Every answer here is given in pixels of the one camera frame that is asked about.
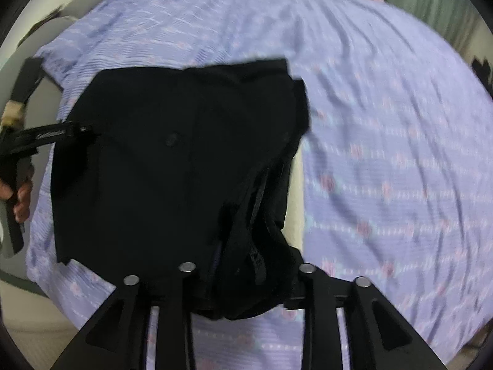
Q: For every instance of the folded cream garment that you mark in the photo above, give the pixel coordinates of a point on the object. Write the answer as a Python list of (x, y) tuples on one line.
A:
[(293, 229)]

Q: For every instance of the grey padded headboard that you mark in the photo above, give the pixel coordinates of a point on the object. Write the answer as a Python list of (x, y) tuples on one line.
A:
[(40, 22)]

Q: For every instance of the person left hand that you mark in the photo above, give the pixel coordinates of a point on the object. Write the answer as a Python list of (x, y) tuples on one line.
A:
[(21, 208)]

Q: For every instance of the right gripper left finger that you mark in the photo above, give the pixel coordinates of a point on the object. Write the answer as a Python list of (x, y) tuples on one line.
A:
[(138, 327)]

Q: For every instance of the black pants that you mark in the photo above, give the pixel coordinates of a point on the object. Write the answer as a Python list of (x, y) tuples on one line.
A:
[(184, 165)]

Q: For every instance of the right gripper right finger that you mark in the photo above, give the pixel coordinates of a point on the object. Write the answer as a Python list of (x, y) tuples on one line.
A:
[(378, 336)]

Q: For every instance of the lavender floral bed cover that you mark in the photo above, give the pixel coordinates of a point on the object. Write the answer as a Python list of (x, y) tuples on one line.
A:
[(397, 165)]

